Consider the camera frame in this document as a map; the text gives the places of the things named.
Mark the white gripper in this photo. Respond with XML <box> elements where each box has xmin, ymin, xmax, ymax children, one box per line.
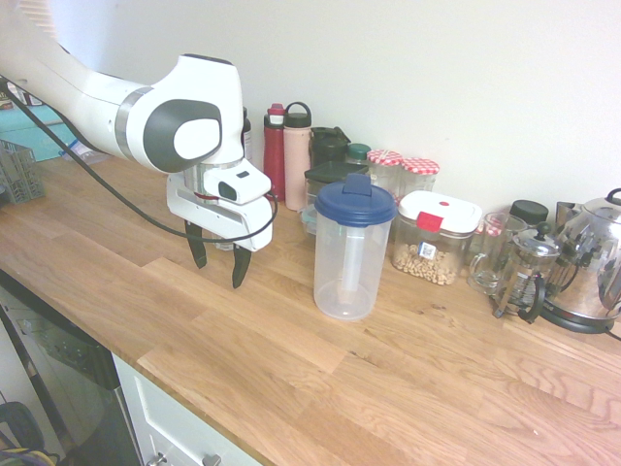
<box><xmin>165</xmin><ymin>172</ymin><xmax>274</xmax><ymax>290</ymax></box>

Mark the clear pitcher with blue lid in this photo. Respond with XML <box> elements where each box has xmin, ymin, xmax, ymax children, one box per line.
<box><xmin>313</xmin><ymin>173</ymin><xmax>398</xmax><ymax>321</ymax></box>

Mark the red water bottle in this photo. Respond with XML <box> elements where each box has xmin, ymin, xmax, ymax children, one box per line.
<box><xmin>263</xmin><ymin>102</ymin><xmax>287</xmax><ymax>203</ymax></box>

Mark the pink water bottle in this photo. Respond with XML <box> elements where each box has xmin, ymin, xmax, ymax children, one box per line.
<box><xmin>283</xmin><ymin>101</ymin><xmax>312</xmax><ymax>212</ymax></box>

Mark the glass container teal-seal lid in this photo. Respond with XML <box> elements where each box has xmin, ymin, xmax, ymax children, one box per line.
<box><xmin>299</xmin><ymin>203</ymin><xmax>319</xmax><ymax>239</ymax></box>

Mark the square container dark lid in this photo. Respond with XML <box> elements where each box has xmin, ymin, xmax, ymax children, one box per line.
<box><xmin>304</xmin><ymin>160</ymin><xmax>371</xmax><ymax>210</ymax></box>

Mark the black shaker bottle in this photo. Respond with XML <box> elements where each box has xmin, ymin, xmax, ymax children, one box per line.
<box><xmin>309</xmin><ymin>126</ymin><xmax>351</xmax><ymax>169</ymax></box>

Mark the clear zip bag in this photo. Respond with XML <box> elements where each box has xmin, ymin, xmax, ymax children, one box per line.
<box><xmin>58</xmin><ymin>140</ymin><xmax>107</xmax><ymax>169</ymax></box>

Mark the white cabinet drawer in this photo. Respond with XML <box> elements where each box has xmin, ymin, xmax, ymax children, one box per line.
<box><xmin>112</xmin><ymin>351</ymin><xmax>263</xmax><ymax>466</ymax></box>

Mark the green-lidded glass jar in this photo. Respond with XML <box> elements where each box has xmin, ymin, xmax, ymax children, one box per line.
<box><xmin>344</xmin><ymin>143</ymin><xmax>373</xmax><ymax>166</ymax></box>

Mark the black dishwasher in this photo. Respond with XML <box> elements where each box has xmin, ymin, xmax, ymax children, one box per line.
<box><xmin>0</xmin><ymin>271</ymin><xmax>142</xmax><ymax>466</ymax></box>

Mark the glass jar red-checked lid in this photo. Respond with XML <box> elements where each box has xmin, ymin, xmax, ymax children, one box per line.
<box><xmin>400</xmin><ymin>156</ymin><xmax>441</xmax><ymax>200</ymax></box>
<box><xmin>367</xmin><ymin>149</ymin><xmax>405</xmax><ymax>195</ymax></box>

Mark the grey plastic cutlery basket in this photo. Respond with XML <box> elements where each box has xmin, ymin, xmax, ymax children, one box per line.
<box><xmin>0</xmin><ymin>139</ymin><xmax>48</xmax><ymax>205</ymax></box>

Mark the cereal container white lid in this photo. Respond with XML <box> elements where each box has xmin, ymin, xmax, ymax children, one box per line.
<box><xmin>390</xmin><ymin>190</ymin><xmax>483</xmax><ymax>286</ymax></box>

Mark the teal flat board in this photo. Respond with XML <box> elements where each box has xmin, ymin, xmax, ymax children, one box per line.
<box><xmin>0</xmin><ymin>109</ymin><xmax>77</xmax><ymax>162</ymax></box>

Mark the clear glass mug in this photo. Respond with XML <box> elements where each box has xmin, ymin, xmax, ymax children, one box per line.
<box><xmin>467</xmin><ymin>212</ymin><xmax>528</xmax><ymax>296</ymax></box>

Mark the small jar red-checked lid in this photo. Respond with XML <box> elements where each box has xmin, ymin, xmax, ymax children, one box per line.
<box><xmin>477</xmin><ymin>216</ymin><xmax>510</xmax><ymax>239</ymax></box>

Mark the glass French press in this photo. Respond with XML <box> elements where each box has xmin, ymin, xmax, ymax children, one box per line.
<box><xmin>492</xmin><ymin>221</ymin><xmax>564</xmax><ymax>324</ymax></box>

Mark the black-lidded jar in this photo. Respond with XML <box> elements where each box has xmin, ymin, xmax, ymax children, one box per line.
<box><xmin>508</xmin><ymin>199</ymin><xmax>550</xmax><ymax>229</ymax></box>

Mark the shiny steel kettle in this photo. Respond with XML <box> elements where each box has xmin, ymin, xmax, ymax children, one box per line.
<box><xmin>540</xmin><ymin>187</ymin><xmax>621</xmax><ymax>336</ymax></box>

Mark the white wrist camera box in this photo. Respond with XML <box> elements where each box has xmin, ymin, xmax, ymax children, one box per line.
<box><xmin>202</xmin><ymin>162</ymin><xmax>273</xmax><ymax>205</ymax></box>

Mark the metal drawer handle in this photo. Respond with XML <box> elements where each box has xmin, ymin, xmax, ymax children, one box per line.
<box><xmin>145</xmin><ymin>450</ymin><xmax>223</xmax><ymax>466</ymax></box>

